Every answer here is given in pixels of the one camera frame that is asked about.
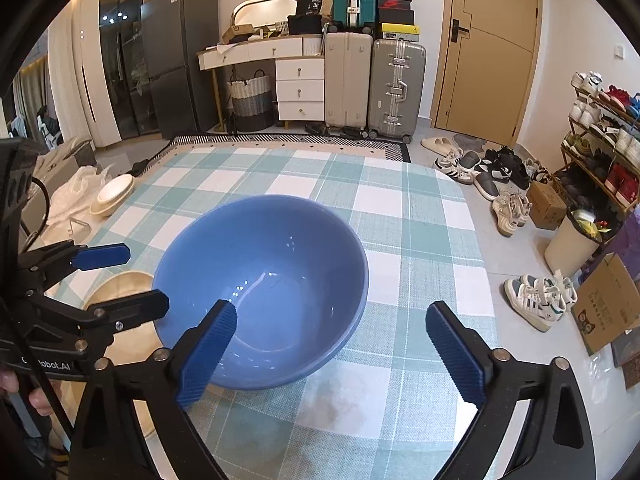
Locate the small brown cardboard box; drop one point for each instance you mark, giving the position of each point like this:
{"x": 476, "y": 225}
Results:
{"x": 237, "y": 33}

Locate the tan wooden door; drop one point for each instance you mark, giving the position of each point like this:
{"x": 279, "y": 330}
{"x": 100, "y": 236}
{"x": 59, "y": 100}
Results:
{"x": 490, "y": 85}

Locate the black storage box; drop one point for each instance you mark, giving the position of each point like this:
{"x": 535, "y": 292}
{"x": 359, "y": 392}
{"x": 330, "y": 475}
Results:
{"x": 305, "y": 25}

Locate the black shoebox red logo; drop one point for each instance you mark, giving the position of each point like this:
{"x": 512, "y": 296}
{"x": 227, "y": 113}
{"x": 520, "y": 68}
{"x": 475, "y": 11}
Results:
{"x": 395, "y": 10}

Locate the wooden shoe rack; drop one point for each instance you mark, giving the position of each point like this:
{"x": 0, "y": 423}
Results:
{"x": 564, "y": 147}

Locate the plain cardboard box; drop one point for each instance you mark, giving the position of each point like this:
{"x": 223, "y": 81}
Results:
{"x": 547, "y": 207}

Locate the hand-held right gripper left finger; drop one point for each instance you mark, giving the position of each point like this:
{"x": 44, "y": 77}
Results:
{"x": 202, "y": 357}

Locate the dark glass cabinet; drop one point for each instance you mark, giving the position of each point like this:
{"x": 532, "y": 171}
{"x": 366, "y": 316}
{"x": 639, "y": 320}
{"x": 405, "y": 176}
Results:
{"x": 125, "y": 60}

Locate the printed cardboard box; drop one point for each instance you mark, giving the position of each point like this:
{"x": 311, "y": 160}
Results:
{"x": 605, "y": 305}

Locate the white curtain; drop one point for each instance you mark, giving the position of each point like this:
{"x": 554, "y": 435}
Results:
{"x": 95, "y": 85}

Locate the grey fridge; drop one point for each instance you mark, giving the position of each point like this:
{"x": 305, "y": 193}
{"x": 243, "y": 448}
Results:
{"x": 175, "y": 60}

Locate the white plastic bag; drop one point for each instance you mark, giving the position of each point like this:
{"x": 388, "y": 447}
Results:
{"x": 75, "y": 195}

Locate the stack of small beige plates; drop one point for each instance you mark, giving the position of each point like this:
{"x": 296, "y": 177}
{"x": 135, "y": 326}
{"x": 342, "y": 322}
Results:
{"x": 102, "y": 210}

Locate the patterned rug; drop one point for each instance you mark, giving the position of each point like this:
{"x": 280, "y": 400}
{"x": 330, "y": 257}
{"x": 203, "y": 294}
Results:
{"x": 350, "y": 149}

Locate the yellow black shoebox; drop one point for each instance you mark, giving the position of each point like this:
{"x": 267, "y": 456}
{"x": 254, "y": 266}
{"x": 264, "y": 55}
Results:
{"x": 400, "y": 31}

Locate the cream plate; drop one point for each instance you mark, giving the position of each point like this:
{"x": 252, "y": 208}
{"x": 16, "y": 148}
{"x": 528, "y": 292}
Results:
{"x": 120, "y": 285}

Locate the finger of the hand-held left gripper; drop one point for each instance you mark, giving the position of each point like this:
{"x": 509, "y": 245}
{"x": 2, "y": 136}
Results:
{"x": 140, "y": 307}
{"x": 102, "y": 256}

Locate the clear phone stand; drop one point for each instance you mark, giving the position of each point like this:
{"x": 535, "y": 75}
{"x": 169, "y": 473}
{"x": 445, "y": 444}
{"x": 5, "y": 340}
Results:
{"x": 80, "y": 222}

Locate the purple bag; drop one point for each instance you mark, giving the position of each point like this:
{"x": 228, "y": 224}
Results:
{"x": 631, "y": 245}

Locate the person's left hand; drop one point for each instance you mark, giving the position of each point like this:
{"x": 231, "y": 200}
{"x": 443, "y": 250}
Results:
{"x": 44, "y": 399}

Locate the small white basket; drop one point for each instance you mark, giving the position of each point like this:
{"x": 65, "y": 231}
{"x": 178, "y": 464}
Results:
{"x": 281, "y": 27}

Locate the white drawer unit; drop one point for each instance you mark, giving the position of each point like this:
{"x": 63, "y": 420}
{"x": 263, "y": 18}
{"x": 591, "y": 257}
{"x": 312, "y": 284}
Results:
{"x": 300, "y": 90}

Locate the beige suitcase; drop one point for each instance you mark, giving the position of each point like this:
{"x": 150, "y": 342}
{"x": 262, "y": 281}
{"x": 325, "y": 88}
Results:
{"x": 347, "y": 85}

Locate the white small bowl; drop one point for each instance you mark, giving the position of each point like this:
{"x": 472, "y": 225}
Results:
{"x": 115, "y": 189}

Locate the white green sneaker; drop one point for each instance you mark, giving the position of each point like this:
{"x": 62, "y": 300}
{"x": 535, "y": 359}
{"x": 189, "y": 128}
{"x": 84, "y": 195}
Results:
{"x": 530, "y": 305}
{"x": 562, "y": 290}

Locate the white trash bin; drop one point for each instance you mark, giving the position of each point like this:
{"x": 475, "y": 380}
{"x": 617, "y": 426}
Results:
{"x": 567, "y": 250}

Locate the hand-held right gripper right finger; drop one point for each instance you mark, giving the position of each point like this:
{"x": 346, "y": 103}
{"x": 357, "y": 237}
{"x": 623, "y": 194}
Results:
{"x": 457, "y": 360}

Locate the scattered shoes group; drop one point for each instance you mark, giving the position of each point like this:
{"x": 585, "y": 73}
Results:
{"x": 480, "y": 175}

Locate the oval mirror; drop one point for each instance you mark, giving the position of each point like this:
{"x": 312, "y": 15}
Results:
{"x": 265, "y": 10}

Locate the rows of racked sneakers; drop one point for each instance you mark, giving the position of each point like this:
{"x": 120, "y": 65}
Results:
{"x": 620, "y": 180}

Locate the dark floor mat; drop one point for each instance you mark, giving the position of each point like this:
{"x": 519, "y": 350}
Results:
{"x": 630, "y": 355}

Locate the black paper bag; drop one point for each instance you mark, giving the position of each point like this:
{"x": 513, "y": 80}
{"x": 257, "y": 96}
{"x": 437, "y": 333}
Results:
{"x": 311, "y": 5}

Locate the woven laundry basket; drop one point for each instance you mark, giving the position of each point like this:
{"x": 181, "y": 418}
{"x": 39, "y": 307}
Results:
{"x": 250, "y": 102}

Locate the white vanity desk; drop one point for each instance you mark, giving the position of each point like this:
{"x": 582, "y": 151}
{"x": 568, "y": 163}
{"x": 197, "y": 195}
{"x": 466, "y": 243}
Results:
{"x": 250, "y": 52}

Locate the silver suitcase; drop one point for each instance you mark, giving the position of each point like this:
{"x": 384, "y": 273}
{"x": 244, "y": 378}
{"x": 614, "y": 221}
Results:
{"x": 395, "y": 90}

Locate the grey sofa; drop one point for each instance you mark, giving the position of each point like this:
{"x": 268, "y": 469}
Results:
{"x": 70, "y": 155}

